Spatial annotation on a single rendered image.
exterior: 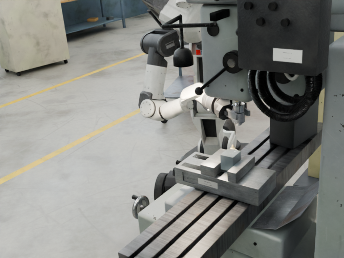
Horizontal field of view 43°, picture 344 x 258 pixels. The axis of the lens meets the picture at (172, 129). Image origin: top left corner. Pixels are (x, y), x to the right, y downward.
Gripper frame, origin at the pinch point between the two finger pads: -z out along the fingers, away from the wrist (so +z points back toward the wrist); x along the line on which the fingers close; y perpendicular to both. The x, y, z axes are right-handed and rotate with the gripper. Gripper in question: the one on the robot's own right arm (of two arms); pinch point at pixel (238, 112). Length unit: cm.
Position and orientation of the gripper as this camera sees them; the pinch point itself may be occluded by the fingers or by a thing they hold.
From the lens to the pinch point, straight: 161.0
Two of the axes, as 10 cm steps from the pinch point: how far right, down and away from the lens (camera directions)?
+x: 8.7, -2.5, 4.2
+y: 0.7, 9.2, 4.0
